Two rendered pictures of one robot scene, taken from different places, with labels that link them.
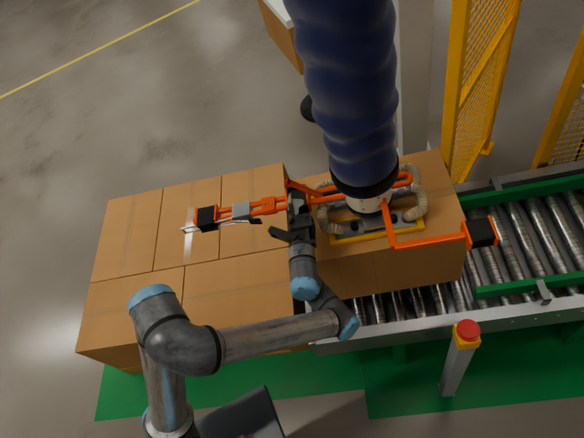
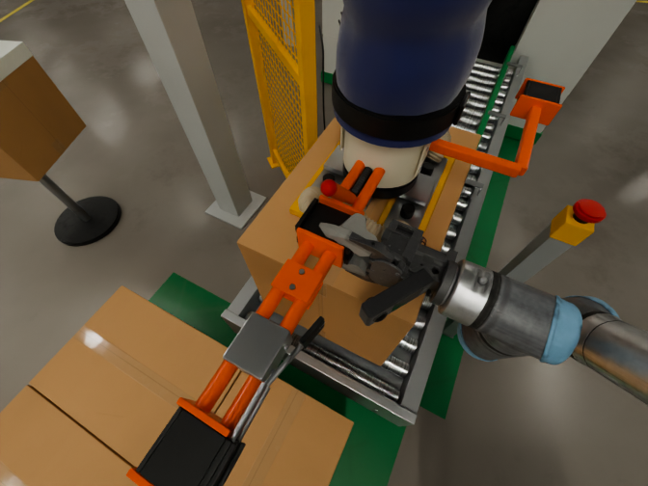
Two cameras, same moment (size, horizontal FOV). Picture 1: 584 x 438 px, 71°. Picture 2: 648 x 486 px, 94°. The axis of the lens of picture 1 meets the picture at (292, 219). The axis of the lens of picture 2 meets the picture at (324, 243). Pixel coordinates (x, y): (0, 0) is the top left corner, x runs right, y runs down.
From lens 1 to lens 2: 1.17 m
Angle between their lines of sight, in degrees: 41
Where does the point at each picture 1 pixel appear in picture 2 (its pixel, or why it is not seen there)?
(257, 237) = (193, 395)
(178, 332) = not seen: outside the picture
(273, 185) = (140, 319)
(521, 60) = (234, 97)
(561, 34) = (241, 72)
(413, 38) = (184, 40)
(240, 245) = not seen: hidden behind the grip
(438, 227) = not seen: hidden behind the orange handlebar
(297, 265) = (520, 302)
